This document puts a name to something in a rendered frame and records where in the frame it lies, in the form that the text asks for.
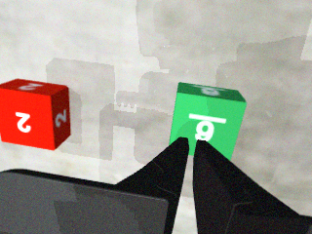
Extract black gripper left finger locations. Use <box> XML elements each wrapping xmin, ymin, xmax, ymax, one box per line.
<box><xmin>0</xmin><ymin>136</ymin><xmax>189</xmax><ymax>234</ymax></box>

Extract red block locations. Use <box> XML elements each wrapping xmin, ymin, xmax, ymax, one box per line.
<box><xmin>0</xmin><ymin>78</ymin><xmax>70</xmax><ymax>150</ymax></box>

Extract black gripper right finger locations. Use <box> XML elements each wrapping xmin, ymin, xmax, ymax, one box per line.
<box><xmin>193</xmin><ymin>139</ymin><xmax>312</xmax><ymax>234</ymax></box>

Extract green block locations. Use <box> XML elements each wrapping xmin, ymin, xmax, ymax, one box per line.
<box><xmin>169</xmin><ymin>82</ymin><xmax>247</xmax><ymax>161</ymax></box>

